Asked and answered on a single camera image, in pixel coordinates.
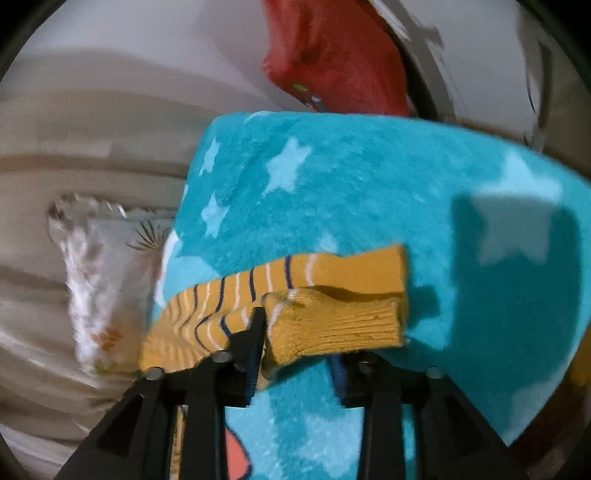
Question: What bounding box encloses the yellow striped sock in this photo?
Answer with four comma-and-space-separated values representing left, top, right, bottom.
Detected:
139, 244, 410, 392

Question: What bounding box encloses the turquoise star print blanket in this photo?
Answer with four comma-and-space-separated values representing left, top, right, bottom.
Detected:
152, 110, 591, 480

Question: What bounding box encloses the clear plastic bag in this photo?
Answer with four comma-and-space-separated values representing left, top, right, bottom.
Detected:
46, 193, 178, 376

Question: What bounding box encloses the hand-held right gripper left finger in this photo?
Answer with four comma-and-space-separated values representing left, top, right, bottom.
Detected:
54, 306, 267, 480

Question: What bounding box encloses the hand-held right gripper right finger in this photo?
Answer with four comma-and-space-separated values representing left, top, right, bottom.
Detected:
326, 353, 532, 480

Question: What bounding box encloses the red cloth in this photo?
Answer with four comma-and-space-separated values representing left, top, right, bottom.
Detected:
261, 0, 411, 117

